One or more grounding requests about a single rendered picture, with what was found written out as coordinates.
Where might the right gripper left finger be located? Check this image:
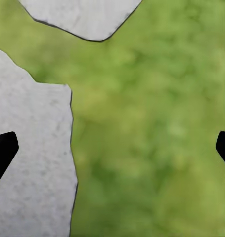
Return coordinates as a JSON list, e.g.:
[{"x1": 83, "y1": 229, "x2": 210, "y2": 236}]
[{"x1": 0, "y1": 131, "x2": 19, "y2": 179}]

